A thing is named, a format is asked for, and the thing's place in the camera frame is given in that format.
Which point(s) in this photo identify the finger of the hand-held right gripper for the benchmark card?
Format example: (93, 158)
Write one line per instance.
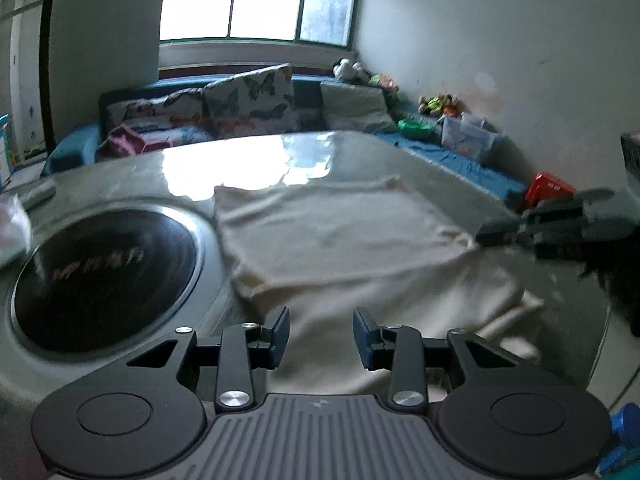
(500, 236)
(555, 212)

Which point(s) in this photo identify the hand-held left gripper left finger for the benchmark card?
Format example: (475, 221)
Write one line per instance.
(282, 334)

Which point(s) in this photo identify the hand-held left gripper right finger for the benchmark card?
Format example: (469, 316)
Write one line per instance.
(362, 337)

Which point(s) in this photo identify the cream fleece garment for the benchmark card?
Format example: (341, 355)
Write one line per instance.
(340, 240)

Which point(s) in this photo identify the red plastic stool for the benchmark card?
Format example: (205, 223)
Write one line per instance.
(550, 187)

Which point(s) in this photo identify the blue sofa cover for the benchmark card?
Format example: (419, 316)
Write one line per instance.
(450, 166)

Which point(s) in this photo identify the large clear storage box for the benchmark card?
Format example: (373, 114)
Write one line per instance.
(465, 142)

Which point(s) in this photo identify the small clear storage box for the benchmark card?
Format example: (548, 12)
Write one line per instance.
(472, 121)

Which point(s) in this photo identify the green bowl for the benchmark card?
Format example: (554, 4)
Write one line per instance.
(415, 128)

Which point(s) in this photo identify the brown green plush toy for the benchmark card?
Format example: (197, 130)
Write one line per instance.
(437, 105)

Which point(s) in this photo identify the black round induction cooktop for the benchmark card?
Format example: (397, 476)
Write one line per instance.
(100, 280)

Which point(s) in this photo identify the pink green plush toy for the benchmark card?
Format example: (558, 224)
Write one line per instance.
(384, 82)

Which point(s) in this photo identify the plain grey pillow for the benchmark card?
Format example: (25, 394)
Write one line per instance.
(355, 105)

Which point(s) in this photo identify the blue plastic object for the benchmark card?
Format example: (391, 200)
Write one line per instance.
(622, 440)

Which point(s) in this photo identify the panda plush toy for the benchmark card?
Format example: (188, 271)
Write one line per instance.
(347, 70)

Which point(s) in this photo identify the square butterfly print pillow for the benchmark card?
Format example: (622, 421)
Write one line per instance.
(250, 102)

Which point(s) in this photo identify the teal corner sofa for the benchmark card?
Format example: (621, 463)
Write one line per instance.
(306, 92)

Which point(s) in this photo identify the pink cloth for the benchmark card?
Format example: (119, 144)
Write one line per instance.
(122, 142)

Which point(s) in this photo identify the long butterfly print pillow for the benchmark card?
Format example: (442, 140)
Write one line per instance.
(155, 112)

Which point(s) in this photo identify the grey remote control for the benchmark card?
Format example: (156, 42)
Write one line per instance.
(40, 194)

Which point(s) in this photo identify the white tissue pack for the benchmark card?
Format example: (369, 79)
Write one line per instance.
(12, 227)

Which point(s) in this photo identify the blue white cabinet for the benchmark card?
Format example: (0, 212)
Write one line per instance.
(5, 150)

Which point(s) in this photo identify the green framed window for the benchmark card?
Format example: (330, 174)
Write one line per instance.
(260, 0)

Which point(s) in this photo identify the dark brown door frame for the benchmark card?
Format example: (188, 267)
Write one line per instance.
(50, 60)

